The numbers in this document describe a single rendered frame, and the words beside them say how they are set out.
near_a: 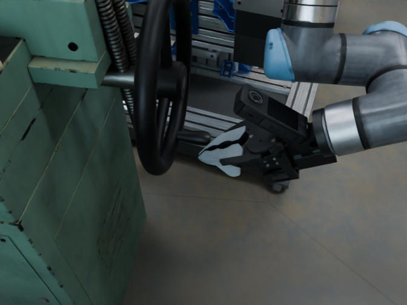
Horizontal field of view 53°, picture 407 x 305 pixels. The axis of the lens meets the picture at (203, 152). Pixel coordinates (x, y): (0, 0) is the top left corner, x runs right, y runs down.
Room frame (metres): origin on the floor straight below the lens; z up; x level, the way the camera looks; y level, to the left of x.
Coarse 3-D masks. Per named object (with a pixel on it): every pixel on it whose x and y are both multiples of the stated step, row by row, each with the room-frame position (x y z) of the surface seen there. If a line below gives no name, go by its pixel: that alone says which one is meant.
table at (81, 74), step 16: (0, 48) 0.43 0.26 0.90; (16, 48) 0.43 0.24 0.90; (16, 64) 0.42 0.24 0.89; (32, 64) 0.44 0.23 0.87; (48, 64) 0.44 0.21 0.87; (64, 64) 0.44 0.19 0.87; (80, 64) 0.44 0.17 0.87; (96, 64) 0.44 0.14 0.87; (0, 80) 0.38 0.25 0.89; (16, 80) 0.41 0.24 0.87; (32, 80) 0.44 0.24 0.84; (48, 80) 0.43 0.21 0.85; (64, 80) 0.43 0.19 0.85; (80, 80) 0.42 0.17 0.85; (96, 80) 0.42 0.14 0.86; (0, 96) 0.37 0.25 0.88; (16, 96) 0.39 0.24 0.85; (0, 112) 0.36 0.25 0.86; (0, 128) 0.34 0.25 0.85
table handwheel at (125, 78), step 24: (168, 0) 0.47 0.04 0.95; (144, 24) 0.42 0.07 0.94; (168, 24) 0.48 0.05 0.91; (144, 48) 0.39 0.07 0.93; (168, 48) 0.47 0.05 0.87; (144, 72) 0.37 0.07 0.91; (168, 72) 0.46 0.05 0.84; (144, 96) 0.36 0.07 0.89; (168, 96) 0.45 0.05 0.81; (144, 120) 0.34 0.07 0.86; (144, 144) 0.33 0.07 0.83; (168, 144) 0.45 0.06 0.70; (144, 168) 0.35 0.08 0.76; (168, 168) 0.39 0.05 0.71
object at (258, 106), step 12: (240, 96) 0.41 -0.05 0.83; (252, 96) 0.42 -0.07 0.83; (264, 96) 0.43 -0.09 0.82; (240, 108) 0.40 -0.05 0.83; (252, 108) 0.40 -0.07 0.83; (264, 108) 0.40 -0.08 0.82; (276, 108) 0.41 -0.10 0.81; (288, 108) 0.43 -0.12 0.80; (252, 120) 0.39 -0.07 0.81; (264, 120) 0.39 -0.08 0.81; (276, 120) 0.39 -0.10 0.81; (288, 120) 0.40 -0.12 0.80; (300, 120) 0.41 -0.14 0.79; (276, 132) 0.39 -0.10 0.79; (288, 132) 0.39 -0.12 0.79; (300, 132) 0.39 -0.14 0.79
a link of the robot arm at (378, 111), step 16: (384, 80) 0.42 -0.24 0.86; (400, 80) 0.41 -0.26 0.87; (368, 96) 0.40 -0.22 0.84; (384, 96) 0.39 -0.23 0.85; (400, 96) 0.38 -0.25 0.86; (368, 112) 0.38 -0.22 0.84; (384, 112) 0.37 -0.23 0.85; (400, 112) 0.36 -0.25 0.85; (368, 128) 0.36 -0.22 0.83; (384, 128) 0.36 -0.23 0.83; (400, 128) 0.35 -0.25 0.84; (368, 144) 0.36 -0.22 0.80; (384, 144) 0.35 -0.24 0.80
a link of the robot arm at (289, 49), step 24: (288, 0) 0.52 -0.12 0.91; (312, 0) 0.50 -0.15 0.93; (336, 0) 0.51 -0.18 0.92; (288, 24) 0.50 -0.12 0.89; (312, 24) 0.49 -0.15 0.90; (288, 48) 0.48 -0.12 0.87; (312, 48) 0.47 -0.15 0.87; (336, 48) 0.47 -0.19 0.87; (264, 72) 0.48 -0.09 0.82; (288, 72) 0.46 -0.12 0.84; (312, 72) 0.46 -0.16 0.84; (336, 72) 0.46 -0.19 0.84
